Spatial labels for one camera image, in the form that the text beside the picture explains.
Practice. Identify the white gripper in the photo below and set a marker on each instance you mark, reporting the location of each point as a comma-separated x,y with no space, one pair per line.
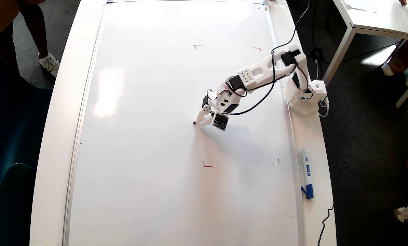
206,110

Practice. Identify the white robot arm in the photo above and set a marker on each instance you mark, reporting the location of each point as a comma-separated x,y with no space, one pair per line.
258,73

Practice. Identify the large whiteboard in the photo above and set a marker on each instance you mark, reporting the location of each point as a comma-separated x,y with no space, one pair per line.
156,136

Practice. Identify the blue and white marker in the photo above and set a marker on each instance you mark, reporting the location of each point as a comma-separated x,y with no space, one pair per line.
307,171

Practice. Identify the black floor adapter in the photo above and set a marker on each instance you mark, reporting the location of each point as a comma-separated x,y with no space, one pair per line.
316,54

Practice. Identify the dark blue chair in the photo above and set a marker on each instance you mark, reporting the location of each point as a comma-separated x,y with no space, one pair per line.
12,119

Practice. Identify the white side table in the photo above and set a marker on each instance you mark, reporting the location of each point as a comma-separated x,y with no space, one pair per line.
378,17

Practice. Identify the person in brown trousers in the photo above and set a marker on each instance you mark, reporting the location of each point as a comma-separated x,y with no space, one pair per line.
404,58

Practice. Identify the person in mustard shorts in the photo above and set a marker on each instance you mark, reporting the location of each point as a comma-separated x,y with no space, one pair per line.
2,13

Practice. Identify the black wrist camera board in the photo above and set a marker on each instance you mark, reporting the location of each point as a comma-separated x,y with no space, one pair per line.
220,121

